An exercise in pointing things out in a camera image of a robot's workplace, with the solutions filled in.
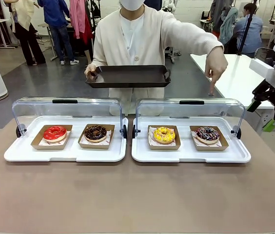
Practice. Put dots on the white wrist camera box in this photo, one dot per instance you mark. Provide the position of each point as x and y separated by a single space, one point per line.
265 70

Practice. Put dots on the black office chair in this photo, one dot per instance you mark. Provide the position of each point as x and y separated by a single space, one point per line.
265 52

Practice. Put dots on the chocolate donut with sprinkles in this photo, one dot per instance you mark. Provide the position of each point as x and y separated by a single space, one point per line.
90 136

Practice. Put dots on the red hanging garment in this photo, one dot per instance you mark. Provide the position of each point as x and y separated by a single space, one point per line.
86 31

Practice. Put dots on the teal jacket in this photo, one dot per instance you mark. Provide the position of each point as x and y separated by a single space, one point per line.
227 26

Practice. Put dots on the person's left forearm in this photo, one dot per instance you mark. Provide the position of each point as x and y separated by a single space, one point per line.
201 39

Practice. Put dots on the white display tray base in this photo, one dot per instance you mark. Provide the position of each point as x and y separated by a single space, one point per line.
186 154
74 153

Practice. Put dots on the bystander in black trousers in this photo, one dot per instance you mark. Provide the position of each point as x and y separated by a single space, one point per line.
27 31

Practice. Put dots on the person's left hand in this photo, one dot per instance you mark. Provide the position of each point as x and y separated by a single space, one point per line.
216 63

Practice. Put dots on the dark brown serving tray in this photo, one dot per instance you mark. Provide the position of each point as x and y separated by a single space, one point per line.
127 75

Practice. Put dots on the red glazed donut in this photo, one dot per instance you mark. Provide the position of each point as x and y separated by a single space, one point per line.
48 135

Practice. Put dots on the white face mask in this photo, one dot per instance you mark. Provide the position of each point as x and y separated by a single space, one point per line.
131 3

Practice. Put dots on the dark donut with white drizzle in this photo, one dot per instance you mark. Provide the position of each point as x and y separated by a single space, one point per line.
201 136

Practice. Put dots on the person in cream cardigan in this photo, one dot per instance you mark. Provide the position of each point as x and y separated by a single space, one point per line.
152 36

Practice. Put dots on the bystander in blue top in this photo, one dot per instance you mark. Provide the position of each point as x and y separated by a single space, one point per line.
57 22

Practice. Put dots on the black tripod pole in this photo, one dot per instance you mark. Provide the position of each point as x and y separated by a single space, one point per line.
246 31

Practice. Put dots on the person's right hand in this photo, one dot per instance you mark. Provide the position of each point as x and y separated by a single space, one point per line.
90 71

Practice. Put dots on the seated person in blue shirt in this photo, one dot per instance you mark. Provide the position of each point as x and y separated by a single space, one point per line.
253 31

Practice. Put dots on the person's right forearm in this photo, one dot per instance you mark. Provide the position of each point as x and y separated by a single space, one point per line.
99 53

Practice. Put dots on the clear domed display lid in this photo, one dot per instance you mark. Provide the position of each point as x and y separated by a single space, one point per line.
188 111
79 109

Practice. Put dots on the brown cardboard donut box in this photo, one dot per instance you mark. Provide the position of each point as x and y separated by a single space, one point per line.
164 147
210 148
93 146
49 147

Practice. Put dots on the white work table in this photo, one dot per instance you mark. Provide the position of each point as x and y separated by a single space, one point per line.
235 78

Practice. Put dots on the yellow donut with sprinkles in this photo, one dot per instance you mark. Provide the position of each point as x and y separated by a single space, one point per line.
158 136

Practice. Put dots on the pink hanging garment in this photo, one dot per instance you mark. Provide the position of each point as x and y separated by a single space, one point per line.
77 17

